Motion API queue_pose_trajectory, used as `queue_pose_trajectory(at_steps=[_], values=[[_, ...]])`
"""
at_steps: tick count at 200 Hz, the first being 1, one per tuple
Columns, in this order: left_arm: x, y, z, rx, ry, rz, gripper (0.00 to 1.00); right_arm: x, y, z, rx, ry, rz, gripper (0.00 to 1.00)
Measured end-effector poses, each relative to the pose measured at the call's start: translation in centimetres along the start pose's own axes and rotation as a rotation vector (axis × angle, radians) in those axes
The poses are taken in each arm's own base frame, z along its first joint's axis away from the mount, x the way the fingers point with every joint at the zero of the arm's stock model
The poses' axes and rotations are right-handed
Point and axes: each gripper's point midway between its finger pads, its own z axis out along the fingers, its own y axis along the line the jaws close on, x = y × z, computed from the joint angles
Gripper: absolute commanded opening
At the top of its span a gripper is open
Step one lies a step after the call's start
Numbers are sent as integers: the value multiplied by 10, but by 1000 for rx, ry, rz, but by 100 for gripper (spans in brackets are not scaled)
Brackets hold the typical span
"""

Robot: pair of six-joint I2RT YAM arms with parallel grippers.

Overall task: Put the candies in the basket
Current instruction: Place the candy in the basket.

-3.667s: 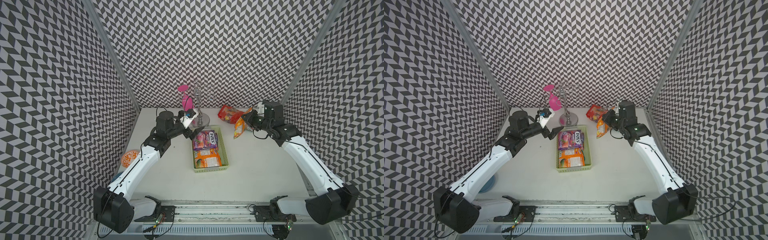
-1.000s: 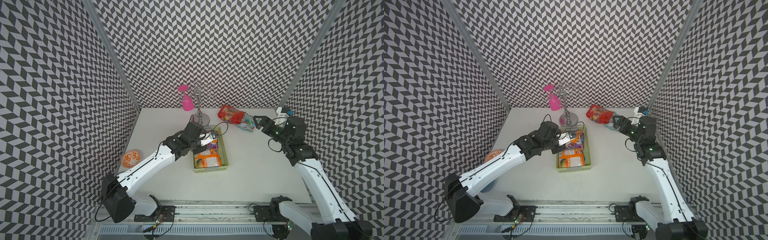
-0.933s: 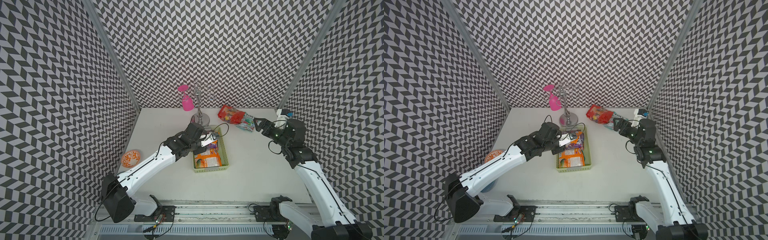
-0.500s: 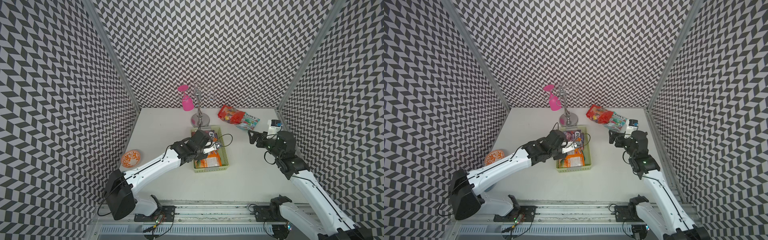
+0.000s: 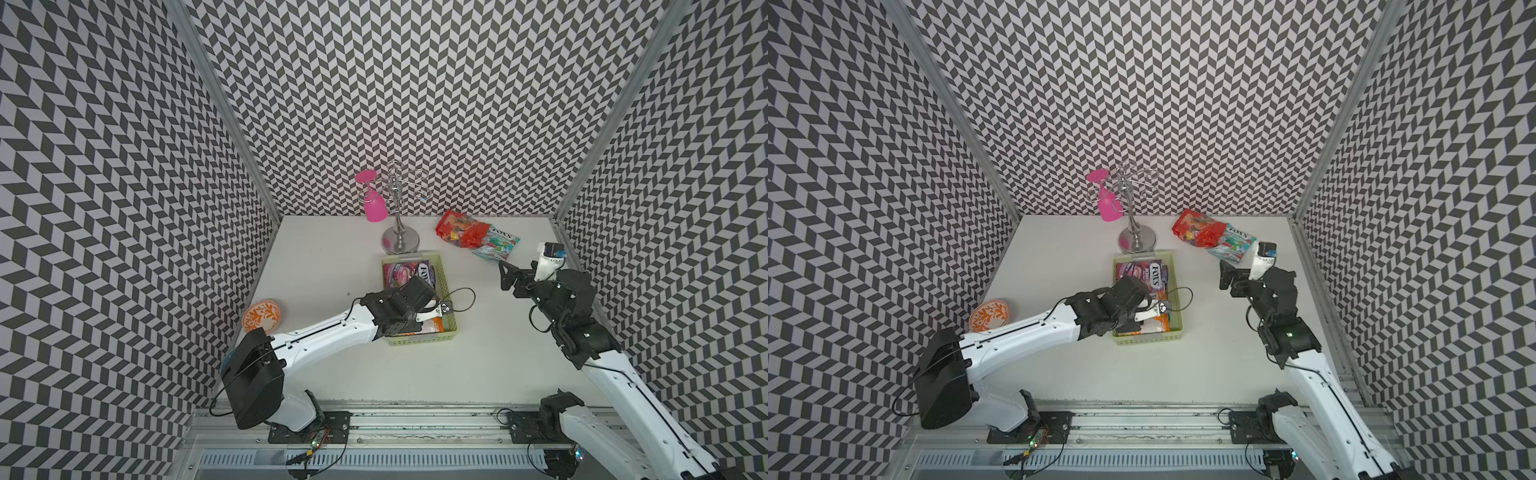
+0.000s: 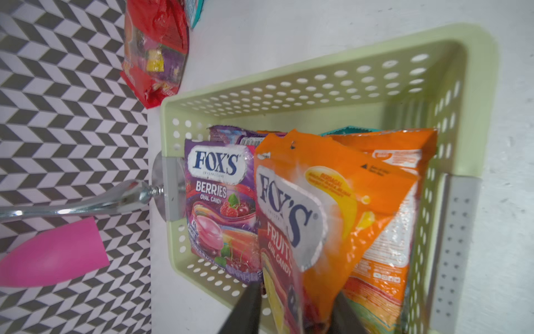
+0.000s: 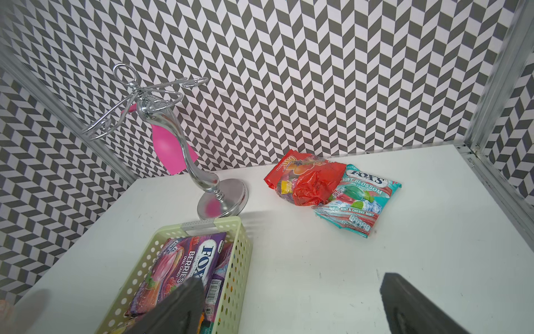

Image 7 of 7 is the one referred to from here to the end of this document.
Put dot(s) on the green Fox's candy bag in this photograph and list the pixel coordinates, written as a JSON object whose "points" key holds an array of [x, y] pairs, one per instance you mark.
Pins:
{"points": [[358, 201]]}

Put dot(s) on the pink plastic wine glass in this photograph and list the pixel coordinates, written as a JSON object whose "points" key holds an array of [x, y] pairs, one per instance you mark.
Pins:
{"points": [[169, 150]]}

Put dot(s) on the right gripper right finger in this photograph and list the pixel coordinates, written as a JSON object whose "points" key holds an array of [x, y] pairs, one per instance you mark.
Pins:
{"points": [[409, 311]]}

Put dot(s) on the light green plastic basket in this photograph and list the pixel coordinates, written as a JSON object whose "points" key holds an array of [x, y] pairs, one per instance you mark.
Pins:
{"points": [[227, 315]]}

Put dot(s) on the purple candy bag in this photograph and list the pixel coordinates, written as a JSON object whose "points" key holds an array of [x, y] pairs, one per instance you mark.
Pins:
{"points": [[180, 260], [217, 282]]}

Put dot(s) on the red candy bag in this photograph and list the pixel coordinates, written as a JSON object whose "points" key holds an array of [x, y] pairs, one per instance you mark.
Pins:
{"points": [[304, 179]]}

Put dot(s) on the silver metal glass rack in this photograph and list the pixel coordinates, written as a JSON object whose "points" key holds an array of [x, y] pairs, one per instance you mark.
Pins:
{"points": [[155, 105]]}

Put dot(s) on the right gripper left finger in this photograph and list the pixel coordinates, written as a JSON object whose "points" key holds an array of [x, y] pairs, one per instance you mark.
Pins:
{"points": [[179, 312]]}

